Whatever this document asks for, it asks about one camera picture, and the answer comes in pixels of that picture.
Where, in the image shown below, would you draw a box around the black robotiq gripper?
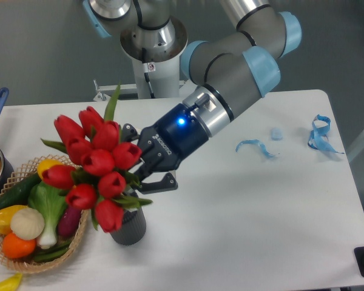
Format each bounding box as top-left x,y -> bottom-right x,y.
120,104 -> 209,195

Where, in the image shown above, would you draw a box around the red tulip bouquet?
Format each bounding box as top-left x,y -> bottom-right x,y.
42,88 -> 151,233

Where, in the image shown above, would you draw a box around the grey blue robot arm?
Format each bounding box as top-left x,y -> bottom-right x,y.
83,1 -> 302,194

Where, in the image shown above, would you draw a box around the dark grey ribbed vase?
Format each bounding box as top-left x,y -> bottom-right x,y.
110,207 -> 147,246

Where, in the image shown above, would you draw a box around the purple sweet potato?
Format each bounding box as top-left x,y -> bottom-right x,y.
57,206 -> 81,238

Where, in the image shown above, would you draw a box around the curled blue ribbon strip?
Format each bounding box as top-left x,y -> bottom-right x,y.
235,139 -> 280,159

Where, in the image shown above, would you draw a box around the yellow squash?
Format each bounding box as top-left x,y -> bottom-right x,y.
37,159 -> 63,179

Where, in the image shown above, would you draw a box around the green bok choy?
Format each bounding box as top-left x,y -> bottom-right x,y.
28,182 -> 67,249

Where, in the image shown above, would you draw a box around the small light blue cap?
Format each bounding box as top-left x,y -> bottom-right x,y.
271,127 -> 283,141

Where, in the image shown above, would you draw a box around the green pea pods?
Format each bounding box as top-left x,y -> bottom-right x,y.
33,241 -> 71,263

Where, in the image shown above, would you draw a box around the green cucumber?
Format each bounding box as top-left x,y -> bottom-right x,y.
0,173 -> 41,210

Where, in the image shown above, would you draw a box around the white garlic bulb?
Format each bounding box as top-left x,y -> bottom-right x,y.
10,207 -> 45,240

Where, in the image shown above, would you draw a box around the yellow bell pepper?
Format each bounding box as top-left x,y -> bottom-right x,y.
0,205 -> 27,235

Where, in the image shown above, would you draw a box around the orange fruit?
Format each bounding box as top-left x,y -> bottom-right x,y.
2,233 -> 36,259

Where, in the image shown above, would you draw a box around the woven wicker basket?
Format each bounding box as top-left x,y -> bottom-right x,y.
0,154 -> 90,274

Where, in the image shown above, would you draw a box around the blue ribbon bundle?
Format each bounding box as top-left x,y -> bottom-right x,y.
307,115 -> 344,154

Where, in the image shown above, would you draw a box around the yellow banana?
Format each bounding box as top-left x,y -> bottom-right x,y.
0,273 -> 23,291

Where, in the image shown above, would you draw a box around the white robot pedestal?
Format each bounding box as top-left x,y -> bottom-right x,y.
92,15 -> 198,102

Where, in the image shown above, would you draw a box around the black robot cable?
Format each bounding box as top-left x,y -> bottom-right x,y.
140,47 -> 157,99

